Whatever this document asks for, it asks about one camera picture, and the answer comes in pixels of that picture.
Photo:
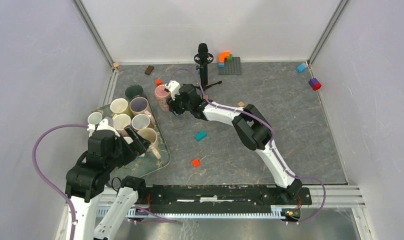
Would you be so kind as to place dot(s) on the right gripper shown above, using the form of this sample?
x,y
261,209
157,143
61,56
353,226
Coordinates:
x,y
173,106

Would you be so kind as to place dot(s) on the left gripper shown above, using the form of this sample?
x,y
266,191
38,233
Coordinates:
x,y
138,145

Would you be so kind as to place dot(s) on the pink ghost pattern mug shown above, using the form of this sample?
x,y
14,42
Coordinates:
x,y
162,96

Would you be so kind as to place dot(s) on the salmon flower mug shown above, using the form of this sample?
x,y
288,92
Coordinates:
x,y
141,121

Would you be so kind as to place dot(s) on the pink octagonal mug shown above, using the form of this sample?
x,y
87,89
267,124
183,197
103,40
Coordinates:
x,y
121,121

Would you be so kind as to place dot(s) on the iridescent pink mug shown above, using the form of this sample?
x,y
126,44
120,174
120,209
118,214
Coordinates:
x,y
140,105

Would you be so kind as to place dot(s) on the yellow-green octagonal mug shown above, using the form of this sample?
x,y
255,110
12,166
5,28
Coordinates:
x,y
121,106

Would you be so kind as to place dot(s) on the small grey-blue mug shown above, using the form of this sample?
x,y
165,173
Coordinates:
x,y
94,118

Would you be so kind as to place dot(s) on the dark green mug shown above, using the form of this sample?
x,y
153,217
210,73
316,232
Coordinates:
x,y
134,91

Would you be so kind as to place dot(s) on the tall seashell cream mug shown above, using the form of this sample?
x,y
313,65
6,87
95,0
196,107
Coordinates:
x,y
152,136

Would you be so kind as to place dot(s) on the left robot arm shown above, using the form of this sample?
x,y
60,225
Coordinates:
x,y
85,183

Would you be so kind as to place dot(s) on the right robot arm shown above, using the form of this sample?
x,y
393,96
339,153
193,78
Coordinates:
x,y
252,128

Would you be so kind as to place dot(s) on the floral green tray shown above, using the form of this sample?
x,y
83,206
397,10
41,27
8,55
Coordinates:
x,y
146,163

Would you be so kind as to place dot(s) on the small orange-red cube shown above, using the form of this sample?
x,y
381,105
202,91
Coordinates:
x,y
158,82

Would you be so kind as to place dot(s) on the teal block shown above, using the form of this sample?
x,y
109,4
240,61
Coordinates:
x,y
200,136

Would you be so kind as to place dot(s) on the brown block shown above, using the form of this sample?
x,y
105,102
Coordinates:
x,y
149,70

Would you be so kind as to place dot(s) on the black microphone on tripod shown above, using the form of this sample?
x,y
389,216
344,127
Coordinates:
x,y
203,58

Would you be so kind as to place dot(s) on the orange curved block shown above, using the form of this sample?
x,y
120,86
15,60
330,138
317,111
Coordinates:
x,y
222,57

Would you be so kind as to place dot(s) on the red cube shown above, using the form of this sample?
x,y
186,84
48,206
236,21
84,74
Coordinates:
x,y
196,163

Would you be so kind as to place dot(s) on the grey lego baseplate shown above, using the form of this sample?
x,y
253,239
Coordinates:
x,y
231,67

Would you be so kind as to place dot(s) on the green lego brick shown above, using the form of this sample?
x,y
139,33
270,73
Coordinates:
x,y
229,58

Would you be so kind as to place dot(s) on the small wooden cube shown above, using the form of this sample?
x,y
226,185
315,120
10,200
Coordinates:
x,y
116,66

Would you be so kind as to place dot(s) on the blue block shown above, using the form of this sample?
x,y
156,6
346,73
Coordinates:
x,y
302,67

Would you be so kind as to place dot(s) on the purple red block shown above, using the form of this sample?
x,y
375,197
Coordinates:
x,y
314,84

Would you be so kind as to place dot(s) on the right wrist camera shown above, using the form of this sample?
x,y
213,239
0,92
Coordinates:
x,y
173,87

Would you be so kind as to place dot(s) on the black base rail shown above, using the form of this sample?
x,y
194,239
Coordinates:
x,y
215,199

